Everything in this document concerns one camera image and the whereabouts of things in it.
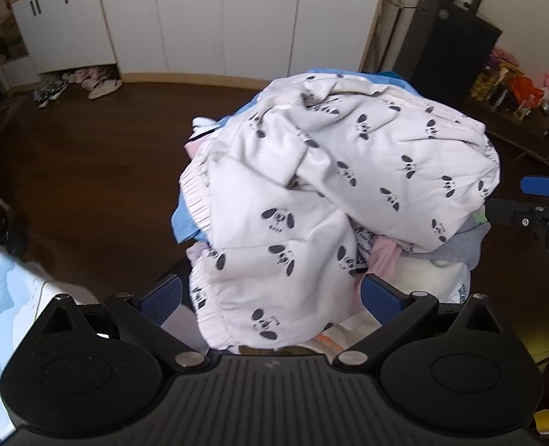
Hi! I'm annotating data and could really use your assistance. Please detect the blue white printed table mat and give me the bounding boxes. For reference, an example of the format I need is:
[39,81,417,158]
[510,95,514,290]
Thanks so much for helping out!
[0,237,99,446]

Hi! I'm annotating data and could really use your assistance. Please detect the pink shoes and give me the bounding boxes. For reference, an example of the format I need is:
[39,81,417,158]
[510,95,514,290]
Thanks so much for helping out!
[63,67,114,83]

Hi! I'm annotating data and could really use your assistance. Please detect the low wooden shelf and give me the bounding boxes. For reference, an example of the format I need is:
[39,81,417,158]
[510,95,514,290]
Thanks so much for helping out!
[462,97,549,170]

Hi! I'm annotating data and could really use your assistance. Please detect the grey garment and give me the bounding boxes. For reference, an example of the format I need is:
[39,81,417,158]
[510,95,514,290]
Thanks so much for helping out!
[411,221,493,271]

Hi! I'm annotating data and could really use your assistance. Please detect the low white cabinet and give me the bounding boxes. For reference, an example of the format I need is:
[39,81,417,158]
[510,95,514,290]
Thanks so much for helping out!
[9,0,120,76]

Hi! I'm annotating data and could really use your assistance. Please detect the white dog print pants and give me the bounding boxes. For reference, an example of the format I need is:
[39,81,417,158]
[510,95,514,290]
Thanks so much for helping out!
[179,73,502,351]

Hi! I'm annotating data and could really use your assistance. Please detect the tall white cabinet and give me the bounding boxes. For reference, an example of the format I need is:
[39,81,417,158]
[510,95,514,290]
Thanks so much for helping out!
[94,0,392,81]

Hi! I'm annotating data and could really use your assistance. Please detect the pink garment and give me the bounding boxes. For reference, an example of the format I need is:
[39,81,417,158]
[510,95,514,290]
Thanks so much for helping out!
[372,236,408,285]

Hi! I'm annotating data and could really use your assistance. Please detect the pile of colourful toys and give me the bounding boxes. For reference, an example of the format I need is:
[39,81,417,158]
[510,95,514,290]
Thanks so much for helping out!
[469,48,549,136]

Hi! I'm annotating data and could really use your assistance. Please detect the black appliance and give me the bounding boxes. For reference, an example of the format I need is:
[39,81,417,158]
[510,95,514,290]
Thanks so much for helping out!
[392,0,504,99]

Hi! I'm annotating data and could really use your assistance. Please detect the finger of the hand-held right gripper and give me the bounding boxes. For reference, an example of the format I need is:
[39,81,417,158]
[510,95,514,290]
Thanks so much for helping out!
[485,197,549,259]
[520,175,549,196]

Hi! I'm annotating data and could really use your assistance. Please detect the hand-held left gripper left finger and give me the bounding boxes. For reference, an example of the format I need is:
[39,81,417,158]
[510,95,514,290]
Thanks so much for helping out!
[41,275,209,372]

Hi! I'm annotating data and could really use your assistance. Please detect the pale slippers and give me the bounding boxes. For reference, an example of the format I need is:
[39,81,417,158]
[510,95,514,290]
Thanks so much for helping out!
[81,77,125,100]

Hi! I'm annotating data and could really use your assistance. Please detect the grey sneakers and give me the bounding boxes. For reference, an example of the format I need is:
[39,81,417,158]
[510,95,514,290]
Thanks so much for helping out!
[33,78,69,106]

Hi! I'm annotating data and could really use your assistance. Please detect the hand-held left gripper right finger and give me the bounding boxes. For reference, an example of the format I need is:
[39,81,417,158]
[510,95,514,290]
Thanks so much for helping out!
[332,274,507,372]

